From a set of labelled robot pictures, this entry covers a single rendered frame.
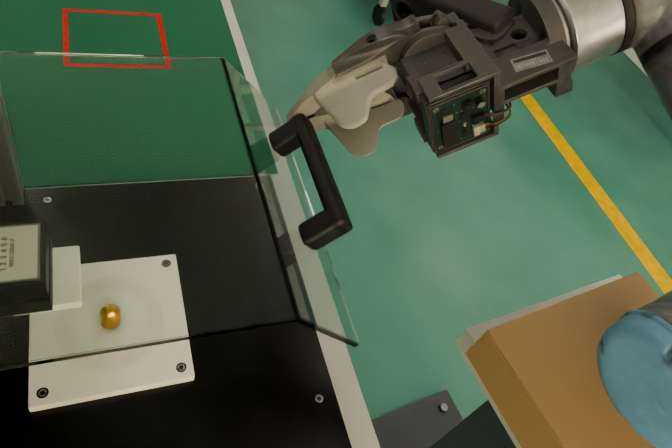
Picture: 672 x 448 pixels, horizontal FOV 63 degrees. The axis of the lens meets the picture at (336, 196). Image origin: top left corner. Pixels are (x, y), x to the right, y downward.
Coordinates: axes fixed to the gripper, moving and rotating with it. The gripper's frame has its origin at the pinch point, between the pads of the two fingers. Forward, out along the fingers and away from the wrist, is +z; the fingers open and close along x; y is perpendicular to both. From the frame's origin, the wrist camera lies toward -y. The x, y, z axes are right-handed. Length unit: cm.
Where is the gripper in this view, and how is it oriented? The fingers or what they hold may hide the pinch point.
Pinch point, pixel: (300, 110)
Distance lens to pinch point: 45.6
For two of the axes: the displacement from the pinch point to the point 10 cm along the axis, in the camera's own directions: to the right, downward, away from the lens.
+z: -9.3, 3.8, 0.3
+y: 2.9, 7.7, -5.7
